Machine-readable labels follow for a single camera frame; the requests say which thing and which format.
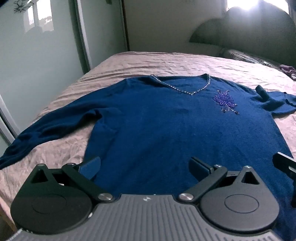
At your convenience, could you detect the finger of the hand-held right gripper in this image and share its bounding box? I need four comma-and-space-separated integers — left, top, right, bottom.
272, 152, 296, 184

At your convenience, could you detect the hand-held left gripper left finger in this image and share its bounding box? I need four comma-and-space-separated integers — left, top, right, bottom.
30, 156, 115, 204

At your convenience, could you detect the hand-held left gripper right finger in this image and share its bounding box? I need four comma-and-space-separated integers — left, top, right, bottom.
177, 157, 262, 205

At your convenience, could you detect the blue beaded v-neck sweater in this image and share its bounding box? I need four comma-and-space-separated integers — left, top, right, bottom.
0, 73, 296, 237

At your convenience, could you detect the purple cloth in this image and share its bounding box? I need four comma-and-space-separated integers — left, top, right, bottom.
278, 64, 296, 80

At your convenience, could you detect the bed with pink bedspread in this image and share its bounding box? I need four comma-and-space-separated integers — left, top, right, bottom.
0, 51, 296, 232

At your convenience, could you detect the patterned pillow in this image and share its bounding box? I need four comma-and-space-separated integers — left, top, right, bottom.
219, 47, 282, 69

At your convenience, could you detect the mirrored wardrobe sliding door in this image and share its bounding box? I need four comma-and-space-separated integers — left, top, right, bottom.
0, 0, 91, 144

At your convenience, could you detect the curved dark headboard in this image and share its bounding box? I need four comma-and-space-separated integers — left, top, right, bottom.
188, 6, 296, 68

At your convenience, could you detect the bright window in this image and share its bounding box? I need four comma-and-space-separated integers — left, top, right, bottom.
225, 0, 290, 12

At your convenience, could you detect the dark wooden door frame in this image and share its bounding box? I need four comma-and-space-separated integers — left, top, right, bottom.
121, 0, 130, 53

